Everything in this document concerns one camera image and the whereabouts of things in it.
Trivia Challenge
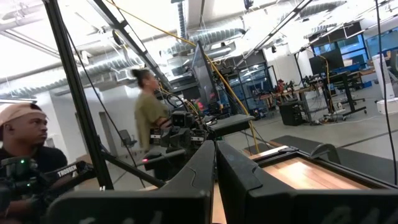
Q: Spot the black robot arm with cables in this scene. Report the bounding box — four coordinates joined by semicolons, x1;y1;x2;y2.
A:
105;0;261;154

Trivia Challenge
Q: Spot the black computer monitor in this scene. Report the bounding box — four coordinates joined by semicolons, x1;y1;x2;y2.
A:
190;40;220;110

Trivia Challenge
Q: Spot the grey office chair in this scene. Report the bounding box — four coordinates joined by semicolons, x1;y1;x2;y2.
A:
119;129;138;149

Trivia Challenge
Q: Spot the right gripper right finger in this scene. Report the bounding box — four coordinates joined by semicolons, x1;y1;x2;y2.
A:
217;140;398;224

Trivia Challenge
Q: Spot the cluttered wooden workbench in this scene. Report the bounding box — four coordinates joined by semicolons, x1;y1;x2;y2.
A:
257;79;315;107

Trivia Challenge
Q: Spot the white tall appliance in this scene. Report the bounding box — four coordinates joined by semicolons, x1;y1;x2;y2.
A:
371;52;396;101

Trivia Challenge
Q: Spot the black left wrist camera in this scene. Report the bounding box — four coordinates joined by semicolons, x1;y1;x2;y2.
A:
171;111;194;128

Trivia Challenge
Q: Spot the black equipment box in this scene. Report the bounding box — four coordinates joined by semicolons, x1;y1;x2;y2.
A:
279;101;307;127

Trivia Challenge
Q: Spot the black side desk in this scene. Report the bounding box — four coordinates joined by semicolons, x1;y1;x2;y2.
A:
207;113;256;140

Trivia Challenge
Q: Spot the white box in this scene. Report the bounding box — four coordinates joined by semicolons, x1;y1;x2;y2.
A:
376;98;398;116

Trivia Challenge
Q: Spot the thick black hanging cable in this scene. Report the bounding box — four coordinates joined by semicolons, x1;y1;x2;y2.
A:
374;0;398;186

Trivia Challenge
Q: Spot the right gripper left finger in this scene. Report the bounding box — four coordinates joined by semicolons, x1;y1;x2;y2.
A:
43;140;217;224

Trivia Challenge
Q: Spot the black metal frame pole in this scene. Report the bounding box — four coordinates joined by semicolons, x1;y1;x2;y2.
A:
63;27;147;189

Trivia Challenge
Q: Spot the black standing desk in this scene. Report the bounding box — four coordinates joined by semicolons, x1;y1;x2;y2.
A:
322;70;368;121

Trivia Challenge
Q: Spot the black aluminium rig frame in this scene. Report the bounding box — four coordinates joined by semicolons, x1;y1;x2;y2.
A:
42;0;398;191

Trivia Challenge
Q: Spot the person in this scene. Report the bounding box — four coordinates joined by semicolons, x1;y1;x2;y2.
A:
130;68;172;152
0;102;70;224

